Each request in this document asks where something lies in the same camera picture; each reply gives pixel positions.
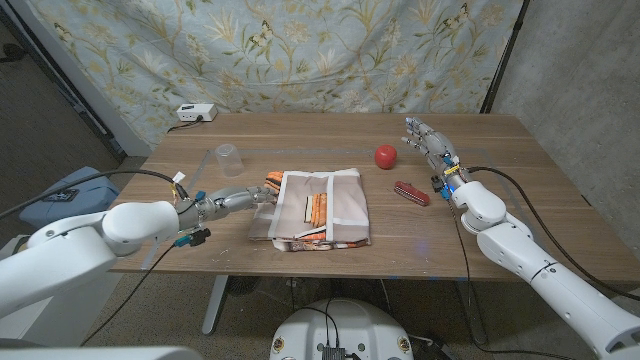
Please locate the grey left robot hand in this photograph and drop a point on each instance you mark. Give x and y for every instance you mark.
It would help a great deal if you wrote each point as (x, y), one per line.
(232, 198)

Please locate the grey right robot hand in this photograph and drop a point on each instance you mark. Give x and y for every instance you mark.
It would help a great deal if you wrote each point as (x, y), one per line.
(437, 147)

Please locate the beige cloth with orange print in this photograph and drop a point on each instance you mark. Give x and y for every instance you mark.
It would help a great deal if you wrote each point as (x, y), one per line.
(345, 200)

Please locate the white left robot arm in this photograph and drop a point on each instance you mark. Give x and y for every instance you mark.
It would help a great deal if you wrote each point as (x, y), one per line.
(75, 255)

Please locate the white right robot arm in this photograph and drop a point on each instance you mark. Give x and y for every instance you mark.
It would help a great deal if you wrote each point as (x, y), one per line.
(550, 280)

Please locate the clear plastic cup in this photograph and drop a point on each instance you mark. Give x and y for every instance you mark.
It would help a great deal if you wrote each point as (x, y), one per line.
(230, 162)

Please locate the red ball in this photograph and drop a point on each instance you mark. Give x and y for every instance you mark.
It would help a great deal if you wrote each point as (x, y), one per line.
(386, 157)

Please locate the red swiss knife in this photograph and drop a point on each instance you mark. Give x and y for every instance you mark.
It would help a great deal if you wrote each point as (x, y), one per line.
(412, 193)

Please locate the white power strip box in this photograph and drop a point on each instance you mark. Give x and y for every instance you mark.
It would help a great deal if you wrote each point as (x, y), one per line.
(196, 112)

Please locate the grey table leg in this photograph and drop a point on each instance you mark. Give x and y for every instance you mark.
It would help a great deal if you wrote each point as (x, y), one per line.
(215, 305)
(472, 315)

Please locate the black backdrop stand pole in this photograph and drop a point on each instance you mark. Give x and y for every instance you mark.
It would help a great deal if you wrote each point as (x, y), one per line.
(504, 57)

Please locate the blue padded box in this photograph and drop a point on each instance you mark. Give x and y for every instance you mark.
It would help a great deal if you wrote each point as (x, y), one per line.
(85, 200)

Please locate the floral printed backdrop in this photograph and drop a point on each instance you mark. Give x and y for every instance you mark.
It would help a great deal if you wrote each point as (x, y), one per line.
(300, 55)

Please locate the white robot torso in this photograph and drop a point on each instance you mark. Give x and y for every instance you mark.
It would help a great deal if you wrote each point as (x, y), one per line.
(350, 325)

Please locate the black electronics box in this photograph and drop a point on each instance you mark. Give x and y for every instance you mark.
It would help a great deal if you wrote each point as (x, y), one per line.
(333, 353)

